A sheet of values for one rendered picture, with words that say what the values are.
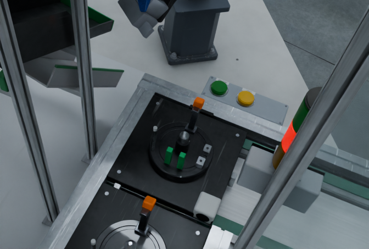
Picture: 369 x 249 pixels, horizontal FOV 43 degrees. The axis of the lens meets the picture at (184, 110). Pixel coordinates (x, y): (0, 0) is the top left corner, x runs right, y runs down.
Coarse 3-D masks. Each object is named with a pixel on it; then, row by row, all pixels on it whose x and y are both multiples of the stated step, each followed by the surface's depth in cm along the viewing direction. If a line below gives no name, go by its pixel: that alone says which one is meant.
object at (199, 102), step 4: (196, 100) 99; (200, 100) 99; (204, 100) 100; (196, 104) 99; (200, 104) 99; (192, 108) 98; (196, 108) 99; (200, 108) 99; (192, 112) 101; (196, 112) 98; (192, 116) 101; (196, 116) 101; (192, 120) 102; (196, 120) 102; (188, 124) 103; (192, 124) 102; (192, 128) 103
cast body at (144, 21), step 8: (120, 0) 82; (128, 0) 81; (136, 0) 80; (152, 0) 78; (160, 0) 80; (128, 8) 80; (136, 8) 79; (152, 8) 79; (160, 8) 80; (168, 8) 81; (128, 16) 80; (136, 16) 79; (144, 16) 79; (152, 16) 81; (136, 24) 79; (144, 24) 80; (152, 24) 81; (144, 32) 80; (152, 32) 80
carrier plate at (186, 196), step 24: (144, 120) 107; (168, 120) 108; (216, 120) 109; (144, 144) 103; (216, 144) 105; (240, 144) 106; (120, 168) 99; (144, 168) 100; (216, 168) 102; (144, 192) 97; (168, 192) 97; (192, 192) 98; (216, 192) 98; (192, 216) 96
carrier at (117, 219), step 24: (120, 192) 96; (96, 216) 92; (120, 216) 93; (168, 216) 94; (72, 240) 89; (96, 240) 88; (120, 240) 88; (144, 240) 89; (168, 240) 91; (192, 240) 92
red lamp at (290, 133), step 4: (292, 120) 63; (288, 128) 64; (292, 128) 62; (288, 132) 63; (292, 132) 62; (284, 136) 65; (288, 136) 63; (292, 136) 62; (284, 140) 65; (288, 140) 63; (292, 140) 62; (284, 144) 65; (288, 144) 64; (284, 148) 65
